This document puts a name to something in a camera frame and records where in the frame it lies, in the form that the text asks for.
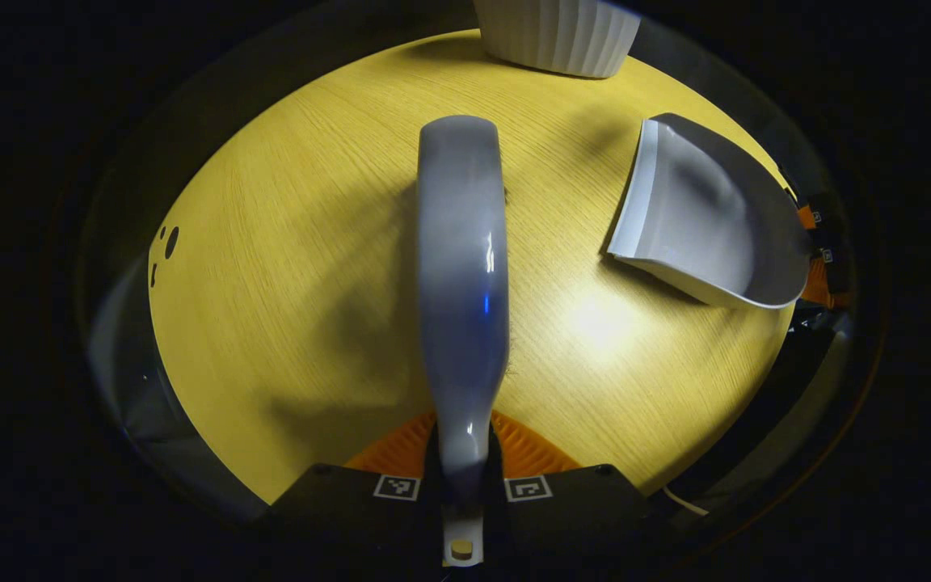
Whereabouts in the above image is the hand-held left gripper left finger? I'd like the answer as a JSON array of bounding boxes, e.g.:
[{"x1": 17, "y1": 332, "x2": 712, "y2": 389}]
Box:
[{"x1": 268, "y1": 408, "x2": 444, "y2": 567}]

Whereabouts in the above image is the small grey broom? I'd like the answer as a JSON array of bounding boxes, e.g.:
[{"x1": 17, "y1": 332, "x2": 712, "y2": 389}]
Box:
[{"x1": 417, "y1": 116, "x2": 511, "y2": 567}]

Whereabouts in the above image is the wooden desktop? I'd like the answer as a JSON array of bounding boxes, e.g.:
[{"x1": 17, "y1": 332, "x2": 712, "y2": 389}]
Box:
[{"x1": 148, "y1": 30, "x2": 796, "y2": 506}]

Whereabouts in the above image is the white ribbed garbage bin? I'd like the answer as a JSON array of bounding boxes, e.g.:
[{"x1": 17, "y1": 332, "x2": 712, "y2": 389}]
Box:
[{"x1": 474, "y1": 0, "x2": 642, "y2": 79}]

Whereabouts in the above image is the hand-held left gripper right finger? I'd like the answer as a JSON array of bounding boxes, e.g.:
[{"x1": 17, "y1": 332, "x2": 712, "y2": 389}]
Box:
[{"x1": 486, "y1": 408, "x2": 664, "y2": 571}]

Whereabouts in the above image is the grey plastic dustpan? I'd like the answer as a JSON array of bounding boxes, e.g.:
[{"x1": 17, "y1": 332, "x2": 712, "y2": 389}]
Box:
[{"x1": 607, "y1": 113, "x2": 812, "y2": 310}]

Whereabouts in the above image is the white cable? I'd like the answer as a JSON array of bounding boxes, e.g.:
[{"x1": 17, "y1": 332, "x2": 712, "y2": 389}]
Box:
[{"x1": 662, "y1": 483, "x2": 710, "y2": 517}]

